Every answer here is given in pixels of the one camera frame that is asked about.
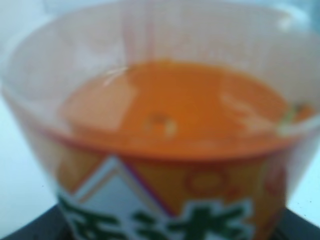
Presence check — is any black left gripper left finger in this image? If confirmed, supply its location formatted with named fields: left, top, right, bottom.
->
left=2, top=206, right=68, bottom=240

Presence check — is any orange soda plastic bottle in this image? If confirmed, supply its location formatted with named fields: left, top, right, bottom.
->
left=0, top=0, right=320, bottom=240

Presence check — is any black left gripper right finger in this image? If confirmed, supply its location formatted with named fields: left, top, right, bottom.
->
left=277, top=209, right=320, bottom=240

